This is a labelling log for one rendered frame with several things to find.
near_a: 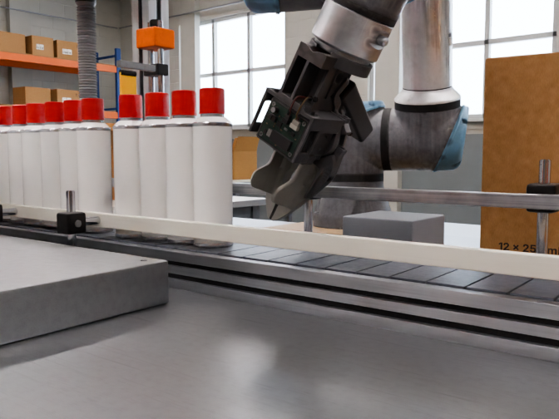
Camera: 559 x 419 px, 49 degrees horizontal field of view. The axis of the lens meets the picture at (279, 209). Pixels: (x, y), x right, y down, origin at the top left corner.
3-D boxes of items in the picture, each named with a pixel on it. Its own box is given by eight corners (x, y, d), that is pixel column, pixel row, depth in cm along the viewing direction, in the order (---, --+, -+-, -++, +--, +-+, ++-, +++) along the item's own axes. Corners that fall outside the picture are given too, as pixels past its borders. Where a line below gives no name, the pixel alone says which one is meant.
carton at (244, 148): (194, 179, 538) (194, 136, 534) (232, 177, 570) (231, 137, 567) (226, 180, 509) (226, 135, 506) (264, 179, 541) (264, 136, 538)
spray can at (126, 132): (107, 237, 89) (104, 94, 87) (133, 233, 94) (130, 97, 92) (133, 239, 87) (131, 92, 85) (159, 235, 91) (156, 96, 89)
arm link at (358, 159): (328, 172, 124) (328, 105, 123) (396, 173, 120) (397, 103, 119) (314, 174, 113) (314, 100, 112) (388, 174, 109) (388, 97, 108)
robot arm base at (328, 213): (297, 226, 116) (297, 174, 115) (338, 219, 128) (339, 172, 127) (368, 231, 107) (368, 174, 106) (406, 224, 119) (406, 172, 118)
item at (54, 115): (36, 226, 102) (32, 101, 100) (64, 224, 106) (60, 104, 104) (54, 229, 99) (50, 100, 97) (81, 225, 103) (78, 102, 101)
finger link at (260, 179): (228, 207, 71) (258, 137, 68) (260, 204, 76) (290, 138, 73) (245, 222, 70) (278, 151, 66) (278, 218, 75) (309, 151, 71)
